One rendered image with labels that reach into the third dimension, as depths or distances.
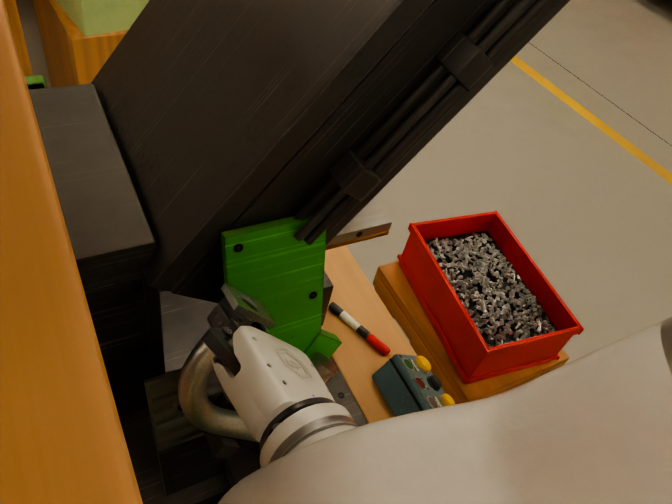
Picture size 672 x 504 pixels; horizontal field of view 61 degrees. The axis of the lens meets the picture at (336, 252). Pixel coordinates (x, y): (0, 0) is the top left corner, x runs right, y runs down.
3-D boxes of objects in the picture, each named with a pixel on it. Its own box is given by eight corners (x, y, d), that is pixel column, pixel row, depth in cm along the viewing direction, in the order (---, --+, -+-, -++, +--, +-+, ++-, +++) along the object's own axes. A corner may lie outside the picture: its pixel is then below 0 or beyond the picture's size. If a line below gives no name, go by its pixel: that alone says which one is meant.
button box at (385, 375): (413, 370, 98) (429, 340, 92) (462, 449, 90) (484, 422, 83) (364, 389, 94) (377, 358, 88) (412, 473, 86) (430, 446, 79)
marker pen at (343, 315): (327, 309, 99) (328, 304, 98) (333, 305, 100) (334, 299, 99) (384, 358, 95) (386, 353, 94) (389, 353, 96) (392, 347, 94)
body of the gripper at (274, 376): (371, 424, 51) (314, 345, 59) (298, 394, 44) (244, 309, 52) (316, 484, 51) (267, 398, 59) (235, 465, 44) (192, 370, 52)
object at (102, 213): (121, 254, 100) (96, 81, 75) (171, 402, 83) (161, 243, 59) (2, 280, 92) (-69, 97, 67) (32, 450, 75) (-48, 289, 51)
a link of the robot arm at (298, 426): (384, 437, 49) (366, 412, 51) (322, 413, 43) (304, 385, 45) (320, 507, 49) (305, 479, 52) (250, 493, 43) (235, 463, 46)
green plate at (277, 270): (292, 319, 79) (295, 181, 67) (320, 358, 73) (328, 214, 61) (211, 344, 74) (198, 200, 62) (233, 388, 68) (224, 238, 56)
